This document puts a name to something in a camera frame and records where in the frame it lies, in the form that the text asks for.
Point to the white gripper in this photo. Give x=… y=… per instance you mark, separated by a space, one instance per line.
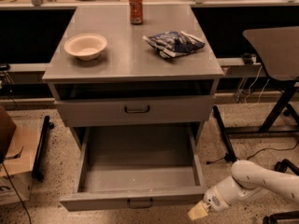
x=214 y=197

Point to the red soda can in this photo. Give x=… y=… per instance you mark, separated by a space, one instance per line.
x=136 y=11

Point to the black table leg bar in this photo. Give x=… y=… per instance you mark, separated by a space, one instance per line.
x=230 y=155

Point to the blue chip bag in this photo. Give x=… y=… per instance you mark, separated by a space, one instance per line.
x=174 y=44

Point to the black left stand bar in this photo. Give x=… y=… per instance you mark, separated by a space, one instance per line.
x=47 y=125

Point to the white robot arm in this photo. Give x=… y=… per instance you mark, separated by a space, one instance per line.
x=247 y=180

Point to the grey drawer cabinet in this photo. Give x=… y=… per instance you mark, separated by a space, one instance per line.
x=128 y=67

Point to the black chair caster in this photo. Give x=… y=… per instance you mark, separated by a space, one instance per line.
x=282 y=166

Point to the brown cardboard box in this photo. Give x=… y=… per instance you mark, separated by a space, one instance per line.
x=19 y=145

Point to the black power adapter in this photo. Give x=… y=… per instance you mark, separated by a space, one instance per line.
x=248 y=58

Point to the dark side table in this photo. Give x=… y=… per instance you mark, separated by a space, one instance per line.
x=278 y=49

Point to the grey top drawer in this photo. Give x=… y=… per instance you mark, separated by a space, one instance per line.
x=131 y=111

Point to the cream paper bowl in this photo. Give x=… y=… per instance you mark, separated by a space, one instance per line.
x=85 y=47

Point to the grey drawer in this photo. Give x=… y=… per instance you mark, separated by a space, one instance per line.
x=131 y=111
x=136 y=167

